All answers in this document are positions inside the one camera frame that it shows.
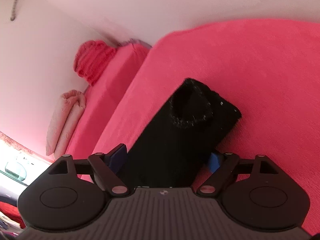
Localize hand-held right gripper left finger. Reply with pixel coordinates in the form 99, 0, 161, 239
47, 143, 130, 197

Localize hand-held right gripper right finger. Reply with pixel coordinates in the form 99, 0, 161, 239
196, 151, 278, 197

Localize black knit pants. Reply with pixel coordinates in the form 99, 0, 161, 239
117, 78, 242, 188

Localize folded light pink blanket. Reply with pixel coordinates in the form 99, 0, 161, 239
54, 94, 87, 158
46, 89, 83, 156

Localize pink covered mattress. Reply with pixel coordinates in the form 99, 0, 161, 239
64, 42, 153, 183

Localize pink bed blanket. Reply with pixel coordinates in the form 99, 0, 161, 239
80, 19, 320, 235

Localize folded red cloth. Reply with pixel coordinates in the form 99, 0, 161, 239
74, 39, 118, 86

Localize clear glass bowl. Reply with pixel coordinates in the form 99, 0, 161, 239
4, 160, 28, 182

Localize hanging wall cord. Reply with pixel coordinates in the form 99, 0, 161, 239
9, 0, 41, 22

